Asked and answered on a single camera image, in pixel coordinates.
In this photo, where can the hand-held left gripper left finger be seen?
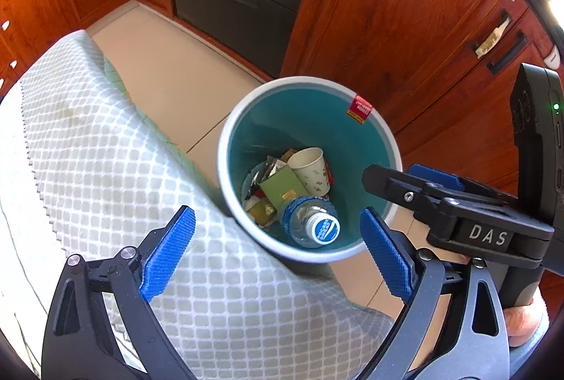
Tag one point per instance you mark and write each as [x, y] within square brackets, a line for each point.
[169, 252]

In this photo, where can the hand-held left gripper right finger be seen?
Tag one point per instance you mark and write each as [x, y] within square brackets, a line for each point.
[387, 256]

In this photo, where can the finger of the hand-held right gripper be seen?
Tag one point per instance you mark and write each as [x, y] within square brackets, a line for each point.
[396, 186]
[436, 177]

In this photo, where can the white paper cup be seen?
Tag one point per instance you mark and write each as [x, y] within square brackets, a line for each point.
[308, 170]

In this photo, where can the blue label plastic bottle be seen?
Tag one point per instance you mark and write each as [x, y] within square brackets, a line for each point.
[304, 217]

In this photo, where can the teal trash bin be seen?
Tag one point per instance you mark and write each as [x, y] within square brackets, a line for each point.
[308, 115]

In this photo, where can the green pancake food box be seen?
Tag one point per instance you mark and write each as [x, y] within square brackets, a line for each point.
[282, 188]

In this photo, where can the person's right hand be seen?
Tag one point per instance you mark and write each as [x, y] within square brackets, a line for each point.
[524, 325]

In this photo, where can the yellow wrapper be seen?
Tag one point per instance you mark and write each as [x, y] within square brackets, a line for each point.
[260, 213]

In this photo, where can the patterned quilted tablecloth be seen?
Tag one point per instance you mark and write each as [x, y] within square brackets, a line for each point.
[110, 142]

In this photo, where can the crumpled foil wrapper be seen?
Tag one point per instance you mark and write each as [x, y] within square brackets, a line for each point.
[266, 170]

